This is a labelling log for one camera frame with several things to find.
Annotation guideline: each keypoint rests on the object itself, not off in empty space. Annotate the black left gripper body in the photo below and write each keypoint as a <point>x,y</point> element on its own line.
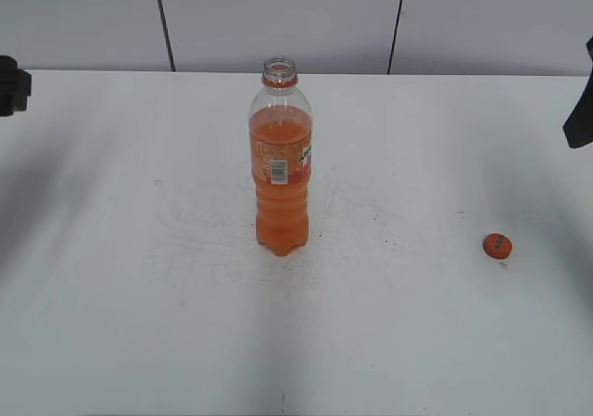
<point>15,87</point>

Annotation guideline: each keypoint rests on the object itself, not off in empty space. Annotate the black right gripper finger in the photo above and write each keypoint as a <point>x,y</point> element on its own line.
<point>578,128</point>

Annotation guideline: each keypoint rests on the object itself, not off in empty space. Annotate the orange drink plastic bottle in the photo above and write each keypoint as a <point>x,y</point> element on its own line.
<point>280,128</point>

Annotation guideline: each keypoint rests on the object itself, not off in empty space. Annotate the orange bottle cap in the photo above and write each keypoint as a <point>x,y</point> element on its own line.
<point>497,246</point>

